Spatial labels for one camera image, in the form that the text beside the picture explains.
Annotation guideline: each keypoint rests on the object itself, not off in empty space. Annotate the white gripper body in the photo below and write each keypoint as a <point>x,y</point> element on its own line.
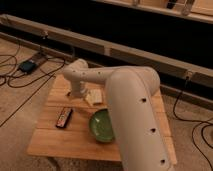
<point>78,89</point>

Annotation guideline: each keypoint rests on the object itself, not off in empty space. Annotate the black rectangular eraser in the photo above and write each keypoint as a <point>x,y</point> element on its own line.
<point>64,117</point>

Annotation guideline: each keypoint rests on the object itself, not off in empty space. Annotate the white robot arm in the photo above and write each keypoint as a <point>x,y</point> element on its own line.
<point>128,91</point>

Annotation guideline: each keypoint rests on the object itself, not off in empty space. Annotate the pale wooden block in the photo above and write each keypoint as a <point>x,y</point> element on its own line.
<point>93,97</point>

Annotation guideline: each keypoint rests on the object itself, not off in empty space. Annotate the wooden table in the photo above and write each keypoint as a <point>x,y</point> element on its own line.
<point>75,141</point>

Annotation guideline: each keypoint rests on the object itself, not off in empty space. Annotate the green bowl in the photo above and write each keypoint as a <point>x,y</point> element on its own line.
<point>100,126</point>

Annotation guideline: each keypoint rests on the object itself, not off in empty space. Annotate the dark power adapter box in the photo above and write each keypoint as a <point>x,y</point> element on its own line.
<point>27,67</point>

